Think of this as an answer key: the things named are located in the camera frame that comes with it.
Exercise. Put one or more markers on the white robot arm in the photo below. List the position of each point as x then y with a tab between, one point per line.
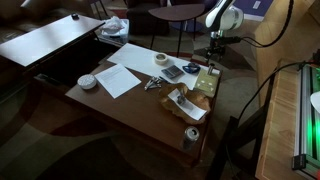
224	16

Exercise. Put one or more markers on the grey pocket calculator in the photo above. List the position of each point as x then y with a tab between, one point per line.
172	72

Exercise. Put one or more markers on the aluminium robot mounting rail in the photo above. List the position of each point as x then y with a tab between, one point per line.
306	158

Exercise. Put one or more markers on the beige masking tape roll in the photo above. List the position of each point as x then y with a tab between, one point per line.
160	58

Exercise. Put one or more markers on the round white container lid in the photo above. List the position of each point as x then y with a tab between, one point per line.
87	81

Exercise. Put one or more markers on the wooden bowl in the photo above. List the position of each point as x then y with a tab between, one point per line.
197	98

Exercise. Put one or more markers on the clear plastic storage bin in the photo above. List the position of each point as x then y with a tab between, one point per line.
115	29

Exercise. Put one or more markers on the brown leather sofa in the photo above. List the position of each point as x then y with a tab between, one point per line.
18	17

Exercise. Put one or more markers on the small silver cylinder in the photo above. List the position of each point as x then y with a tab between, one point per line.
210	69

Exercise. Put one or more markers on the small metal clip in bowl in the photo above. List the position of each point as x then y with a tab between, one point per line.
181	99

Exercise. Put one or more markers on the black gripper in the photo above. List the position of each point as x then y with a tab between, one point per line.
217	44

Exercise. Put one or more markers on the small black object on tabletop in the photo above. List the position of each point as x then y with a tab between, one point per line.
74	16

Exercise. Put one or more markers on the raised dark table top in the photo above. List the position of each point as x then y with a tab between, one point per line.
33	46

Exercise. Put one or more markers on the blue tape roll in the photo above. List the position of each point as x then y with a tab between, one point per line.
191	68

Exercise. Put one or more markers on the large white board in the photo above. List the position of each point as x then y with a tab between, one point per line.
142	60

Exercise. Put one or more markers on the white paper strip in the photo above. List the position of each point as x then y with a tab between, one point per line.
188	107

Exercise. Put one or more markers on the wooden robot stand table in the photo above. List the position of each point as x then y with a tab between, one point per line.
277	150

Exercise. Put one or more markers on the dark round side table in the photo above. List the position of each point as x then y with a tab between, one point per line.
176	13

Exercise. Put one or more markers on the white paper sheet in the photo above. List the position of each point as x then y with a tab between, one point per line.
117	80

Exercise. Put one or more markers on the silver beverage can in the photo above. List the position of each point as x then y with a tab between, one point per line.
191	135

